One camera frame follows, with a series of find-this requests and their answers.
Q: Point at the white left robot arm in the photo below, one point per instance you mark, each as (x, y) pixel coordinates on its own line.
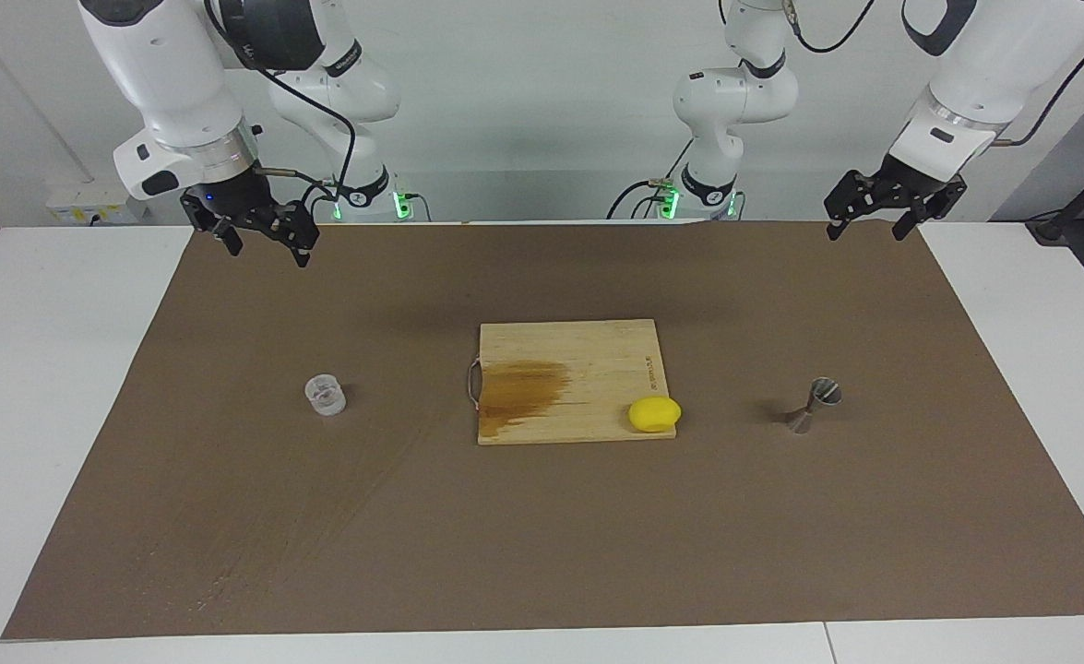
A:
(735, 92)

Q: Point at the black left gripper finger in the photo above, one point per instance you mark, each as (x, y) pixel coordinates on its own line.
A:
(851, 198)
(929, 205)

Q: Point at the wooden cutting board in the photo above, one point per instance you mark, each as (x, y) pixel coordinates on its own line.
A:
(578, 369)

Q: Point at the clear plastic cup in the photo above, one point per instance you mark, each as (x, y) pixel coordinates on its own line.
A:
(326, 395)

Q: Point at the metal double jigger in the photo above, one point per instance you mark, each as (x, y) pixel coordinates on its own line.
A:
(811, 406)

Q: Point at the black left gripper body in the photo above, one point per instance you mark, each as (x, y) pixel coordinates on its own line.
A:
(911, 180)

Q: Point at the brown table mat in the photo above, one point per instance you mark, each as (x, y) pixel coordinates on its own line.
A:
(542, 535)

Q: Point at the black stand pole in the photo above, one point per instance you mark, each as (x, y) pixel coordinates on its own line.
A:
(1081, 198)

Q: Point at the yellow lemon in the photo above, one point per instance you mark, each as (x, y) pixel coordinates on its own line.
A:
(655, 414)

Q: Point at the white wall socket box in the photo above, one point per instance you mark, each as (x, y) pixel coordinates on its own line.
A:
(89, 205)

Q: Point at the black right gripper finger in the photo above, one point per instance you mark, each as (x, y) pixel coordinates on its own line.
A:
(302, 231)
(228, 235)

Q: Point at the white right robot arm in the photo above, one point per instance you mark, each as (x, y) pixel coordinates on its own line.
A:
(172, 83)

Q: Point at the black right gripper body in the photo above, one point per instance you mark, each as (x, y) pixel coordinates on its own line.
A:
(228, 198)

